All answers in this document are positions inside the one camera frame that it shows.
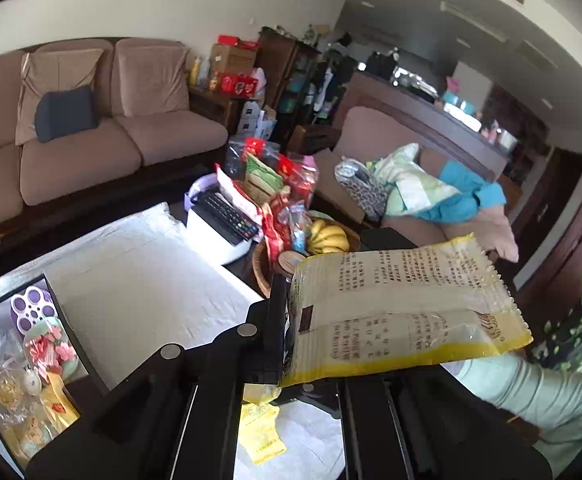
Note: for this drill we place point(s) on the purple egg tray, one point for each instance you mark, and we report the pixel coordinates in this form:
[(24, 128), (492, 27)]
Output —
[(30, 307)]

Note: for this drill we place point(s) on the brown sofa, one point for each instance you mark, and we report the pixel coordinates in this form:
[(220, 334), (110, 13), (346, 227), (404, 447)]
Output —
[(122, 150)]

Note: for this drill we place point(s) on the cardboard box with red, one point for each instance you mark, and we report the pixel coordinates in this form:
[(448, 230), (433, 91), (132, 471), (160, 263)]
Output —
[(232, 55)]

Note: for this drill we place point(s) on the white appliance box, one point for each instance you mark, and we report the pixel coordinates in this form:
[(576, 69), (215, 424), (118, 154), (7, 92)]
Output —
[(203, 238)]

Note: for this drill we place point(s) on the black storage box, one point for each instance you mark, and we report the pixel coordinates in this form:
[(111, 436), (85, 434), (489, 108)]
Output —
[(24, 426)]

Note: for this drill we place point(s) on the red snack bags pile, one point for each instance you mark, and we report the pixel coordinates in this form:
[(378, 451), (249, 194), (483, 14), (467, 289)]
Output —
[(272, 189)]

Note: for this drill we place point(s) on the dark blue cushion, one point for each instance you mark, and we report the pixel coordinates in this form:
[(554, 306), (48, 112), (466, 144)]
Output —
[(62, 113)]

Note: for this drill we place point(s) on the tan sofa pillow left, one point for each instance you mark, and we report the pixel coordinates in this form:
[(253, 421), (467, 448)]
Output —
[(43, 72)]

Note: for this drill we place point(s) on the brown lidded jar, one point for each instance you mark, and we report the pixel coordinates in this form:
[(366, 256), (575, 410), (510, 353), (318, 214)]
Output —
[(287, 262)]

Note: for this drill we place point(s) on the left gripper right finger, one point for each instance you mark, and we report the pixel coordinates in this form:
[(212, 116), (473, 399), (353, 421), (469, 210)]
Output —
[(419, 424)]

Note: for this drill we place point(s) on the wicker basket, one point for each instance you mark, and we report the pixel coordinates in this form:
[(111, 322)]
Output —
[(260, 262)]

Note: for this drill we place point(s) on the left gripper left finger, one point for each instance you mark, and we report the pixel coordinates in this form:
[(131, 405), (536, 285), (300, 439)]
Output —
[(176, 416)]

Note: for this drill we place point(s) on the yellow snack packet strip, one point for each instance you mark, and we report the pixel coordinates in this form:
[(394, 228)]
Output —
[(366, 313)]

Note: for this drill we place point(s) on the tan sofa pillow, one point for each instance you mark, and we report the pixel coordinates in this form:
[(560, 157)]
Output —
[(153, 79), (43, 72)]

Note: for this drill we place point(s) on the black remote control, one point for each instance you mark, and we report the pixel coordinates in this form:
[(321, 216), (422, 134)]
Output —
[(229, 222)]

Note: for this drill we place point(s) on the yellow snack bag in box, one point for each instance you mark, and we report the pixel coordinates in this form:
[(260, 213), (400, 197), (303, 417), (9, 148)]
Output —
[(60, 411)]

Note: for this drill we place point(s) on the tan sofa pillow right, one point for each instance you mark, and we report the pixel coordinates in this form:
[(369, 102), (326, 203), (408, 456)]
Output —
[(153, 79)]

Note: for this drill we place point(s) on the white cloth table cover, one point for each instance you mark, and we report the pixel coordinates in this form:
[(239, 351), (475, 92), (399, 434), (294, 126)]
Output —
[(129, 288)]

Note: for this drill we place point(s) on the pink flower patterned bag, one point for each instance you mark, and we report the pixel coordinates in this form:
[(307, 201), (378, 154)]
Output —
[(49, 350)]

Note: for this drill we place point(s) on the green blue blanket pile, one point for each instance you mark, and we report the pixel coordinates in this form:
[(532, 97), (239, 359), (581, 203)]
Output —
[(396, 186)]

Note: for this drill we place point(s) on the person's right forearm sleeve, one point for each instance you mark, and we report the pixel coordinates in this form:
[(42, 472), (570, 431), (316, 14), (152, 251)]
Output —
[(550, 400)]

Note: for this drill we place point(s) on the banana bunch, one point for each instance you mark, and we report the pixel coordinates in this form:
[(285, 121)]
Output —
[(327, 238)]

